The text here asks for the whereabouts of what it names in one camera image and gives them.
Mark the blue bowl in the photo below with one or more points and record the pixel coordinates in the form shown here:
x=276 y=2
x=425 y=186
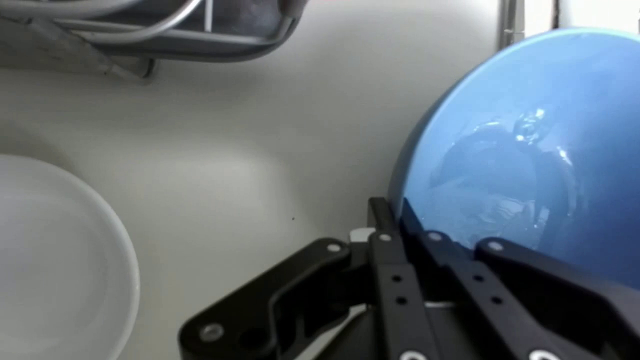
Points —
x=520 y=133

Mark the white plate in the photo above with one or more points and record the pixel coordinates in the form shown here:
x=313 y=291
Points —
x=53 y=267

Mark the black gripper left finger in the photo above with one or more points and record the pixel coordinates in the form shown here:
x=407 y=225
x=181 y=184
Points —
x=393 y=281

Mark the grey dish rack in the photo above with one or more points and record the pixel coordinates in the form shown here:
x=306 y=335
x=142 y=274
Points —
x=201 y=42

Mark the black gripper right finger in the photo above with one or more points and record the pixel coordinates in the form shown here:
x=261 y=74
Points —
x=480 y=287

